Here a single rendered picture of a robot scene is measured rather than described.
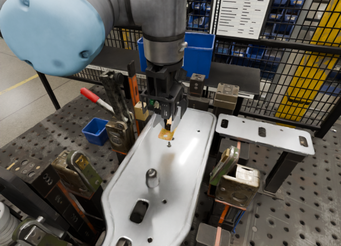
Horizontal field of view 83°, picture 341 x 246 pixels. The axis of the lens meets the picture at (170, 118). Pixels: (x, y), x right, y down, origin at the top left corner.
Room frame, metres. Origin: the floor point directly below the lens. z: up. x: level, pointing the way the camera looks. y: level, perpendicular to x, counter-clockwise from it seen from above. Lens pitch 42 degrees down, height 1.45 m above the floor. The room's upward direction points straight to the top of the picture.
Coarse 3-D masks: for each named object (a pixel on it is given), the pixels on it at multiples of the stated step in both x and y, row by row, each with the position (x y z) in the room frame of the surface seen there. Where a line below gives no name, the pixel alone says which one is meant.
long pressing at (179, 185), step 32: (160, 128) 0.45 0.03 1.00; (192, 128) 0.45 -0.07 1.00; (128, 160) 0.32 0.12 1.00; (160, 160) 0.32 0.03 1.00; (192, 160) 0.32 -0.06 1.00; (128, 192) 0.23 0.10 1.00; (160, 192) 0.23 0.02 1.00; (192, 192) 0.23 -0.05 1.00; (128, 224) 0.16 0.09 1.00; (160, 224) 0.16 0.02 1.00
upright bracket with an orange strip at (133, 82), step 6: (132, 60) 0.53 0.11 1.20; (132, 66) 0.52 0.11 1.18; (132, 72) 0.52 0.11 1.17; (132, 78) 0.51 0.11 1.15; (132, 84) 0.51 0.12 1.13; (132, 90) 0.51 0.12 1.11; (138, 90) 0.53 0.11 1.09; (132, 96) 0.51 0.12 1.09; (138, 96) 0.53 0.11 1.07; (132, 102) 0.51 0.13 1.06; (138, 126) 0.51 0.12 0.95; (138, 132) 0.51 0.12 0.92
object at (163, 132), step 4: (168, 120) 0.41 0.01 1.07; (168, 124) 0.38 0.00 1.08; (168, 128) 0.37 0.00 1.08; (176, 128) 0.37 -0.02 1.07; (160, 132) 0.36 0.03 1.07; (164, 132) 0.36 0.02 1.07; (168, 132) 0.36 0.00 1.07; (172, 132) 0.36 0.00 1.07; (160, 136) 0.34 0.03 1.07; (168, 136) 0.34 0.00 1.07; (172, 136) 0.34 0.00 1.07; (168, 140) 0.33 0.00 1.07
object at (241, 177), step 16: (224, 176) 0.25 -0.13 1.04; (240, 176) 0.25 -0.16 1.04; (256, 176) 0.25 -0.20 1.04; (224, 192) 0.24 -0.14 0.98; (240, 192) 0.23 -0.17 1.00; (256, 192) 0.22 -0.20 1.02; (224, 208) 0.24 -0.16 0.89; (240, 208) 0.22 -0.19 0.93; (208, 224) 0.24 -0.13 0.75; (224, 224) 0.23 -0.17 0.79
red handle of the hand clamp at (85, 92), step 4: (84, 88) 0.46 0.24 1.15; (80, 92) 0.45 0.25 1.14; (84, 92) 0.45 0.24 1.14; (88, 92) 0.45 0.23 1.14; (92, 92) 0.46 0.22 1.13; (88, 96) 0.45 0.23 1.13; (92, 96) 0.45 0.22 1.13; (96, 96) 0.45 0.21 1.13; (92, 100) 0.44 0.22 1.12; (96, 100) 0.44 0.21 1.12; (100, 100) 0.45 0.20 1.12; (100, 104) 0.44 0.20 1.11; (104, 104) 0.44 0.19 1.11; (108, 104) 0.44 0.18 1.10; (104, 108) 0.43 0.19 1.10; (108, 108) 0.43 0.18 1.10; (112, 108) 0.44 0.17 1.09; (108, 112) 0.43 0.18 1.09; (112, 112) 0.43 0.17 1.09; (124, 116) 0.43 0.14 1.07
